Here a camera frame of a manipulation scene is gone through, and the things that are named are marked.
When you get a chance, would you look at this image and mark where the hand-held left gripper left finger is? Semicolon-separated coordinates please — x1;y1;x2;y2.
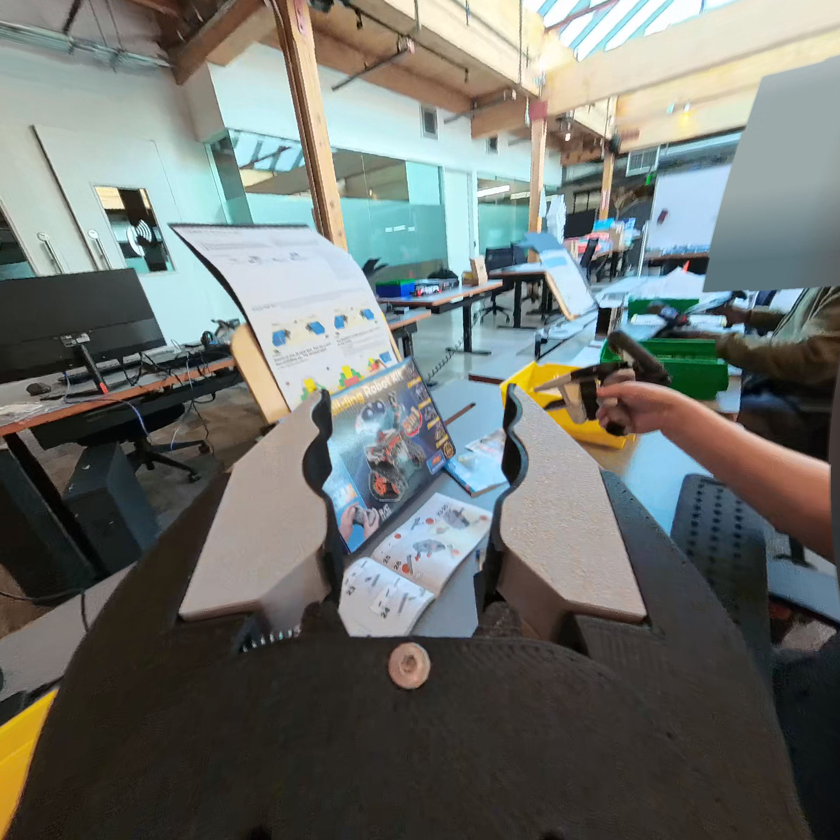
178;388;345;630

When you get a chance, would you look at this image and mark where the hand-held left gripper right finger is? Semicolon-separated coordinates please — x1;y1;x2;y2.
474;384;648;642

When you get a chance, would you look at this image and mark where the blue cover booklet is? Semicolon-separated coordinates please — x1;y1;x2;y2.
445;446;508;497

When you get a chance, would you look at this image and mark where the person's right forearm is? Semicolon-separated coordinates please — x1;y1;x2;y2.
663;394;833;560

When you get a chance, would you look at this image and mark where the wooden top standing desk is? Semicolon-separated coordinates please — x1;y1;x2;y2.
387;308;434;361
377;280;504;355

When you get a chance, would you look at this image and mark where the person's right hand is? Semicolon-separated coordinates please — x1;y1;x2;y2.
594;381;691;435

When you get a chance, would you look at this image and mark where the yellow bin with plastic bags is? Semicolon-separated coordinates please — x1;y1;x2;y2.
500;361;636;451

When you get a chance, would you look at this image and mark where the green plastic bin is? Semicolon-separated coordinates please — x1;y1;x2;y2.
626;297;702;322
600;338;729;403

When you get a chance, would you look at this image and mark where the board stand with sheet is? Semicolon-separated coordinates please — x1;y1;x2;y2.
525;233;599;322

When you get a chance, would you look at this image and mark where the black office chair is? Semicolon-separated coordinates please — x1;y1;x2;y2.
482;246;529;327
121;400;212;484

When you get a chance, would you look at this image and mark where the wooden board stand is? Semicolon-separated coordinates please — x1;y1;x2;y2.
230;322;403;426

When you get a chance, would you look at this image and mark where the blue robot kit box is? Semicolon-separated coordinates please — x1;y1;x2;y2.
322;357;457;553

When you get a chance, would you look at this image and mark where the white instruction booklet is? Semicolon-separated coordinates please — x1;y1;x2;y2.
338;492;493;637

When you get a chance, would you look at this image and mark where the black computer tower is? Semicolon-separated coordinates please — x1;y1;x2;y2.
63;443;161;572

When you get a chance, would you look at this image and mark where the white board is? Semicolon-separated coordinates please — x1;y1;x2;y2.
646;164;732;253

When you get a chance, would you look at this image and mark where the black mesh chair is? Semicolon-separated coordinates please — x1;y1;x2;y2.
669;472;840;664

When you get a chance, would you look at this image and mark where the wooden top table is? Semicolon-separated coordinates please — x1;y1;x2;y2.
0;356;238;572

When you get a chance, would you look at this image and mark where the white printed instruction sheet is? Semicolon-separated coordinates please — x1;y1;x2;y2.
169;223;399;409

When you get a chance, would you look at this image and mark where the black computer monitor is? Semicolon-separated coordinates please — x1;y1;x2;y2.
0;268;167;395

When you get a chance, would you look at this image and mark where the white door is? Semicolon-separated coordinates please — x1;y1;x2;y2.
34;125;181;277

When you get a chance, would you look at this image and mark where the black cable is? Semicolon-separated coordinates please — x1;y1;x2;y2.
0;584;89;631

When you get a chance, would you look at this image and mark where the wooden post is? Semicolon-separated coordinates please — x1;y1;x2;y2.
272;0;349;252

